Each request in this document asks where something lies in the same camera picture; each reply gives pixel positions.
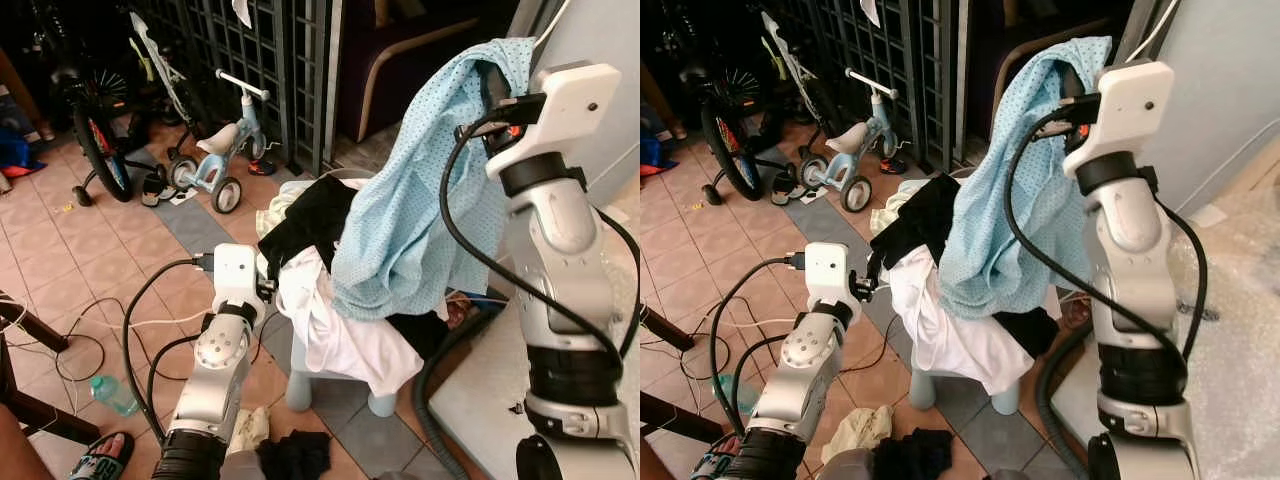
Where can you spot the light blue dotted shirt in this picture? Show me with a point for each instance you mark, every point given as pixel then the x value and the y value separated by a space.
pixel 1010 200
pixel 420 200

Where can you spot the black patterned sandal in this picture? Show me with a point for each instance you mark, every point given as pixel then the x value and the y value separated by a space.
pixel 100 460
pixel 715 462

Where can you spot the white garment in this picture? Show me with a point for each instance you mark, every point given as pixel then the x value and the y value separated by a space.
pixel 335 335
pixel 950 335

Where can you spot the grey washing machine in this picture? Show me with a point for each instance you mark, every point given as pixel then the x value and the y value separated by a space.
pixel 1220 90
pixel 600 40

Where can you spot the black garment on pile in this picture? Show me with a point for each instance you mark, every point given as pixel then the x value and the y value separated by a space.
pixel 915 215
pixel 305 220

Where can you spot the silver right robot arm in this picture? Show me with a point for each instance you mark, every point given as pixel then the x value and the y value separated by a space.
pixel 560 260
pixel 1135 260

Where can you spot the light blue kids balance bike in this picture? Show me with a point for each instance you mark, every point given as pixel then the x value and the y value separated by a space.
pixel 222 140
pixel 852 138

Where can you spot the clear plastic bottle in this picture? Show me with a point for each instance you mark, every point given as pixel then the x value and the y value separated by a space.
pixel 113 394
pixel 735 392

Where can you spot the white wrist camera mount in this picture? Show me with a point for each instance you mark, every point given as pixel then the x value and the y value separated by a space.
pixel 828 268
pixel 238 268
pixel 1135 105
pixel 575 105

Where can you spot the pale blue plastic stool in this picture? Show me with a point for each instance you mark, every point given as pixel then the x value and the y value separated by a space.
pixel 305 385
pixel 925 385

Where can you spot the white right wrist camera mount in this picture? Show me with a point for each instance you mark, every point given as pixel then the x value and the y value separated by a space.
pixel 1135 105
pixel 575 105

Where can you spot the dark wooden furniture leg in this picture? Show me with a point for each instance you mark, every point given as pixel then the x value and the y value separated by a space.
pixel 665 335
pixel 30 330

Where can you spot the black kids bicycle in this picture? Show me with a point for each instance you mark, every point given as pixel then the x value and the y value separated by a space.
pixel 100 140
pixel 728 140

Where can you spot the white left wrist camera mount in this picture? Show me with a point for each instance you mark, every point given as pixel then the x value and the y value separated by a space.
pixel 238 268
pixel 828 268

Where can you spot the dark armchair with wooden trim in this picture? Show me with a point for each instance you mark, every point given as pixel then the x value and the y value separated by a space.
pixel 1010 50
pixel 410 60

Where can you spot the black cloth on floor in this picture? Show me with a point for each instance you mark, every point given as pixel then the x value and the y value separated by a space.
pixel 912 455
pixel 295 458

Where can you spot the dark metal grille gate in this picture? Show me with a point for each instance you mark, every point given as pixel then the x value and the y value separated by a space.
pixel 900 50
pixel 260 50

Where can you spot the cream cloth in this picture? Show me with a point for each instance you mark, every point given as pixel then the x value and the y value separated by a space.
pixel 858 430
pixel 250 428

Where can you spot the small red item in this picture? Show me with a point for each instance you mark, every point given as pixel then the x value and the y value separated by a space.
pixel 893 165
pixel 262 167

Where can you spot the blue cloth item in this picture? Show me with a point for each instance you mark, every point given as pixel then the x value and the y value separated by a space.
pixel 18 152
pixel 655 152

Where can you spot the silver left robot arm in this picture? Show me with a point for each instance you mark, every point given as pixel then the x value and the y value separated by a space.
pixel 222 350
pixel 808 352

